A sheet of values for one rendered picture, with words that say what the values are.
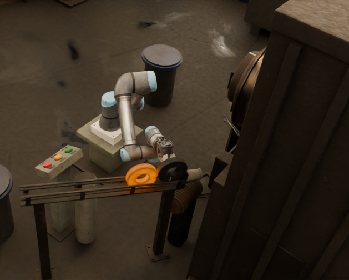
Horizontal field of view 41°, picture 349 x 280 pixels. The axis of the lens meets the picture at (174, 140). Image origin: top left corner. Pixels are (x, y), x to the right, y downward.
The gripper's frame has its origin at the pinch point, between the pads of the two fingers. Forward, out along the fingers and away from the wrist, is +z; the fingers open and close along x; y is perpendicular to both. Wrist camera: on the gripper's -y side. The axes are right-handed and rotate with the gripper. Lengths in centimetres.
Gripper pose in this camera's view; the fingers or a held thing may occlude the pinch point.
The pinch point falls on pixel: (172, 166)
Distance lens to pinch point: 230.2
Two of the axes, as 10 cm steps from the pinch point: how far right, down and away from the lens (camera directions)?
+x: 9.4, -1.4, 3.2
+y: 0.4, -8.7, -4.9
